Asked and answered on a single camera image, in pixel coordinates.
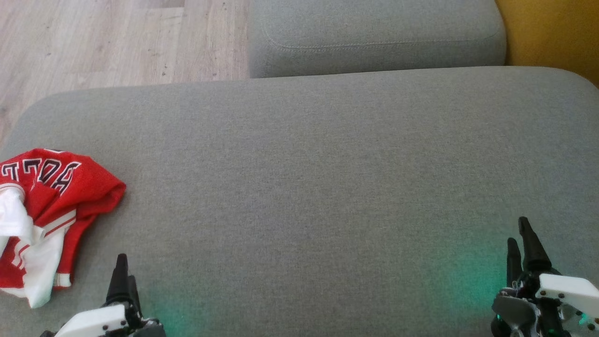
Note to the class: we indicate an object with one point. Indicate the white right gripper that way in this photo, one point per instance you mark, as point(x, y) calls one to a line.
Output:
point(566, 288)

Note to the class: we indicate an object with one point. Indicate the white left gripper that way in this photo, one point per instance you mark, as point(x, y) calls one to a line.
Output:
point(93, 323)

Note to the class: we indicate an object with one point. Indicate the red jersey white trim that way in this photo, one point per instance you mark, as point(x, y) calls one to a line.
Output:
point(89, 192)

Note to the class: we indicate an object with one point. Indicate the large grey sofa cushion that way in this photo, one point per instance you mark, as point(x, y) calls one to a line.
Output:
point(299, 187)

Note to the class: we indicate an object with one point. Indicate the yellow sofa back cushion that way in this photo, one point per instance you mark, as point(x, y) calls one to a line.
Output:
point(552, 32)

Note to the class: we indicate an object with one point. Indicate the grey sofa seat cushion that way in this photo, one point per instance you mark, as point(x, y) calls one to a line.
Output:
point(374, 32)

